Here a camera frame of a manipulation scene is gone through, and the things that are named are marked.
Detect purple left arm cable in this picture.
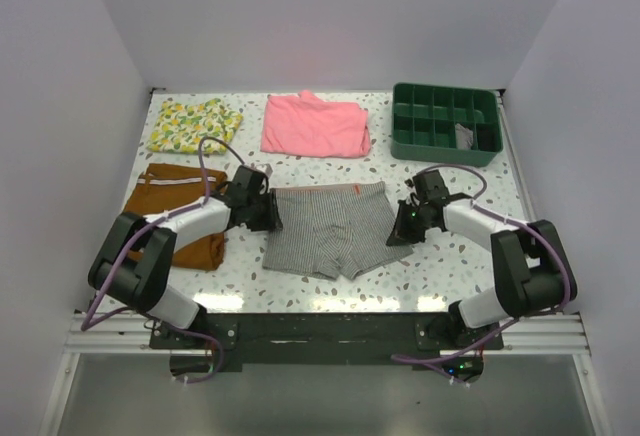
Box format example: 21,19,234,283
80,136,274,385

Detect brown folded trousers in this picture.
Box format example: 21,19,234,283
122,163,229,272

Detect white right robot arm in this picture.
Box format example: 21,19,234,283
387,165,578,349

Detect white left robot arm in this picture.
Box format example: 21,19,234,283
83,165,282,348

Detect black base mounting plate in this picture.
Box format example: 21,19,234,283
149,312,504,376

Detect aluminium front rail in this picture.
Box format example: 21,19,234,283
63,314,591,355

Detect green compartment tray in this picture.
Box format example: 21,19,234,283
391,82,503,168

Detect lemon print folded cloth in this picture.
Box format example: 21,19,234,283
146,98,243,155

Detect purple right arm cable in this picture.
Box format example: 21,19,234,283
390,163,574,376

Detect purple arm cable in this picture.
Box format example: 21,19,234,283
390,163,574,376
80,136,274,385

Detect grey striped underwear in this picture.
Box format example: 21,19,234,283
263,181,413,280

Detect grey rolled underwear in tray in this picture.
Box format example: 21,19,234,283
455,123,475,150

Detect pink folded shirt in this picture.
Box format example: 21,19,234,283
261,90,371,159

